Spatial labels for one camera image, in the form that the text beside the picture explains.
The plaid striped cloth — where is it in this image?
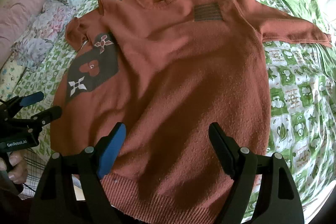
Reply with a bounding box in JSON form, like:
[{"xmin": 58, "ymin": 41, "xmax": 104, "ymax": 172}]
[{"xmin": 19, "ymin": 148, "xmax": 46, "ymax": 200}]

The rust red knit sweater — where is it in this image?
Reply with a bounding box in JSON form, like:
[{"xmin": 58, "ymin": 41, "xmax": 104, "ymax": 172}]
[{"xmin": 50, "ymin": 0, "xmax": 331, "ymax": 223}]

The pastel floral pillow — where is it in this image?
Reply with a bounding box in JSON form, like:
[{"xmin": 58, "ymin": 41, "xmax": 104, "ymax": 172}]
[{"xmin": 12, "ymin": 0, "xmax": 81, "ymax": 70}]

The pink quilted blanket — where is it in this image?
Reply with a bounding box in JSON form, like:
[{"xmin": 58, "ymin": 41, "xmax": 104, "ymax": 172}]
[{"xmin": 1, "ymin": 0, "xmax": 46, "ymax": 65}]

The person's left hand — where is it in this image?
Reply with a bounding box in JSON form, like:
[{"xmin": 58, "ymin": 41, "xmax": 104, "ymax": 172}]
[{"xmin": 7, "ymin": 150, "xmax": 28, "ymax": 184}]

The cream floral sheet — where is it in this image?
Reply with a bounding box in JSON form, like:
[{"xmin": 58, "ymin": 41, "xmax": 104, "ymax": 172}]
[{"xmin": 0, "ymin": 56, "xmax": 26, "ymax": 101}]

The green white patterned bedsheet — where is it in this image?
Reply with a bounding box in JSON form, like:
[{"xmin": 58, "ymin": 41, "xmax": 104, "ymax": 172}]
[{"xmin": 10, "ymin": 0, "xmax": 336, "ymax": 222}]

